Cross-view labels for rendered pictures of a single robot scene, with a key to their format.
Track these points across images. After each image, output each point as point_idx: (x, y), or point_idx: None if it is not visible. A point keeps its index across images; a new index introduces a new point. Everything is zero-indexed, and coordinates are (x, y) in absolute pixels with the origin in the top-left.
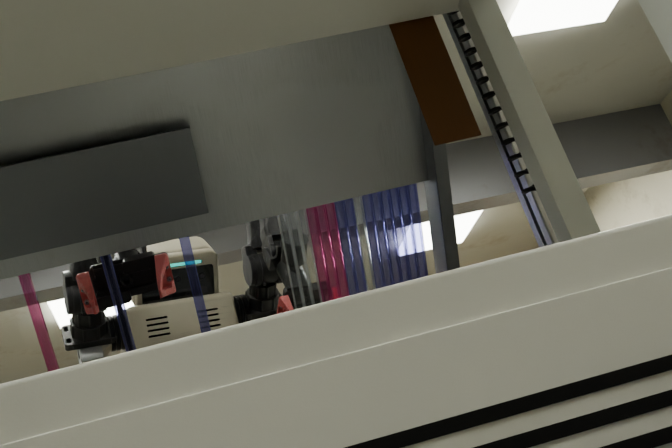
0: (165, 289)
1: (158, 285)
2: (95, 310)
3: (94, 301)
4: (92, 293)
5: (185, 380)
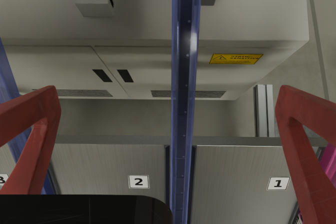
0: (11, 176)
1: (42, 89)
2: (277, 99)
3: (292, 106)
4: (311, 100)
5: None
